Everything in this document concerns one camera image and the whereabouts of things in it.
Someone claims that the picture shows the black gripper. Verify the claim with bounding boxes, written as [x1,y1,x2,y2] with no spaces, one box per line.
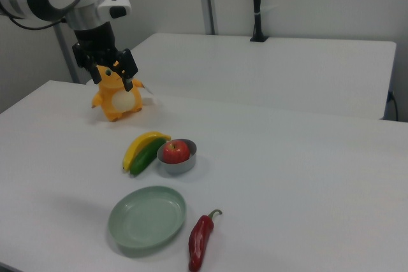
[71,22,140,94]

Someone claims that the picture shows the red toy apple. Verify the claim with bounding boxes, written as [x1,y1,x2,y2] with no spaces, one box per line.
[162,139,191,164]

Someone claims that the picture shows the orange plush dinosaur toy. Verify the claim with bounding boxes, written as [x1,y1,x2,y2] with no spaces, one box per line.
[90,63,150,123]

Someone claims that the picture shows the white paper hang tag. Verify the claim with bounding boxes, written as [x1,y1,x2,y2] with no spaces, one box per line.
[141,83,161,106]

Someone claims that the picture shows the yellow toy banana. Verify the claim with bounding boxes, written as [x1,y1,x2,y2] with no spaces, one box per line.
[122,131,172,173]

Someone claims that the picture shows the green toy cucumber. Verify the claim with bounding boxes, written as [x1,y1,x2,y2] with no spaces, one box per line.
[129,137,168,177]

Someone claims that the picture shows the grey round bowl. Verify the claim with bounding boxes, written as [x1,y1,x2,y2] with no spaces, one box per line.
[156,138,198,176]

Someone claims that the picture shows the pale green round plate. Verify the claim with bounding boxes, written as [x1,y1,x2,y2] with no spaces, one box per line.
[107,185,187,250]

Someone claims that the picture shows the white side table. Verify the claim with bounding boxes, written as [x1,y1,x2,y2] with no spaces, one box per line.
[129,32,397,120]

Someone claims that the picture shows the red chili pepper toy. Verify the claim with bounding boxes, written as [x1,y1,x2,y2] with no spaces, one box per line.
[187,209,223,272]

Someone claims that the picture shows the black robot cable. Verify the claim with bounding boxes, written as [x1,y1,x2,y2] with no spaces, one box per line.
[0,10,66,30]

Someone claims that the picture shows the black wall cable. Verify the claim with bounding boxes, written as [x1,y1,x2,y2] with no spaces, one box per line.
[387,90,399,122]

